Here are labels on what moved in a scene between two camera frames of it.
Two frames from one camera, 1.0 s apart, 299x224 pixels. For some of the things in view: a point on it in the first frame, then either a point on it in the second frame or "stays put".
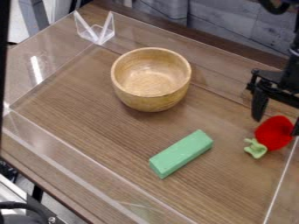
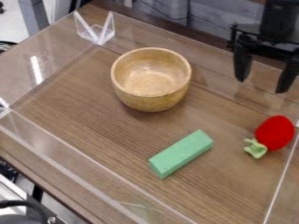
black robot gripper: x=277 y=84 -> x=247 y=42
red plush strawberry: x=274 y=136 stays put
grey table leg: x=34 y=15 stays put
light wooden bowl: x=151 y=78 stays put
